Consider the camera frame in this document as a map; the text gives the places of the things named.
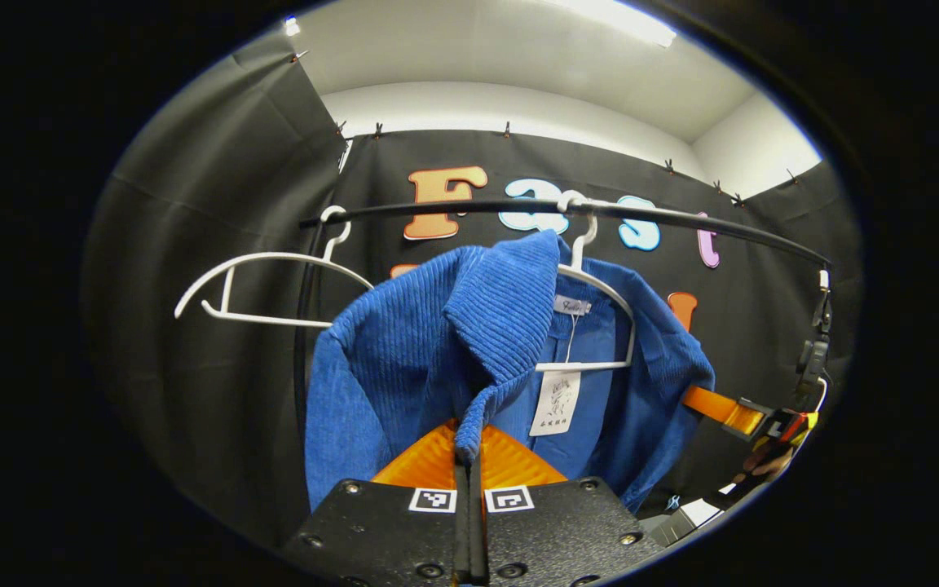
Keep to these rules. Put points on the white clothes hanger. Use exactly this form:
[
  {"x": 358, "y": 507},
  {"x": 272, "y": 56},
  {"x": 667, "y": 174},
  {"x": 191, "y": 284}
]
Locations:
[
  {"x": 592, "y": 366},
  {"x": 290, "y": 255}
]

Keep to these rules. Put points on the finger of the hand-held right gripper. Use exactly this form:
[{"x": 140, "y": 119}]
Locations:
[{"x": 718, "y": 406}]

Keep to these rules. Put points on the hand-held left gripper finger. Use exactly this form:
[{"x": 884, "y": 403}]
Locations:
[
  {"x": 478, "y": 530},
  {"x": 461, "y": 530}
]

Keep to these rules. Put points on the black clamped device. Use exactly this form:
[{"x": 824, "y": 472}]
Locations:
[{"x": 813, "y": 359}]

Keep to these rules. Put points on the small ceiling light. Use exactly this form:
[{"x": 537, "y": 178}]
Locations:
[{"x": 293, "y": 26}]

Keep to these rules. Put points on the black clothes rack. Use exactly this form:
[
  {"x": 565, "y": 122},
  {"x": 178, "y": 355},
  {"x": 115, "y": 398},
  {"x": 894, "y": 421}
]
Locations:
[{"x": 478, "y": 203}]

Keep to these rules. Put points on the black backdrop cloth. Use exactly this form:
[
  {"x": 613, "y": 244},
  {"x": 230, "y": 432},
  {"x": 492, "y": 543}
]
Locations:
[{"x": 209, "y": 187}]

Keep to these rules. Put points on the ceiling light panel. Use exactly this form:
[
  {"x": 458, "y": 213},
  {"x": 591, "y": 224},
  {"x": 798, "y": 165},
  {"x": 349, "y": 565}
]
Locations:
[{"x": 624, "y": 20}]

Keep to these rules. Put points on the row of backdrop clips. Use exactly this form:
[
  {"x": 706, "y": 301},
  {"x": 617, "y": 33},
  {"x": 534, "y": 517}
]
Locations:
[{"x": 507, "y": 130}]

